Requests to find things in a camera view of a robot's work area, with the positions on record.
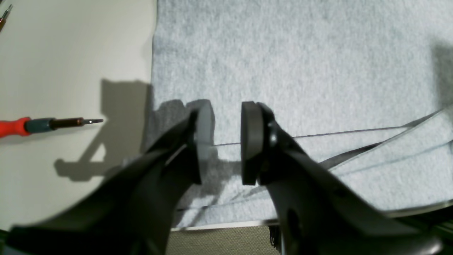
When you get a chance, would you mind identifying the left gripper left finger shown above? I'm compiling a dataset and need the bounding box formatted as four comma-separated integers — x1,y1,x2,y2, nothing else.
7,108,213,255

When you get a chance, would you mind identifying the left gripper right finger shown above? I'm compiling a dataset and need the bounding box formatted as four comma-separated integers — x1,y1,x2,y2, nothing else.
241,102,443,255

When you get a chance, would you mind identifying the grey T-shirt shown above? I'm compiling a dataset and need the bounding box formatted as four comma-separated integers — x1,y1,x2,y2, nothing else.
146,0,452,228

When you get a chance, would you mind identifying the red handled screwdriver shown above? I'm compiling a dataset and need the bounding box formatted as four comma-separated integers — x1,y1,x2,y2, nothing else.
0,117,104,138

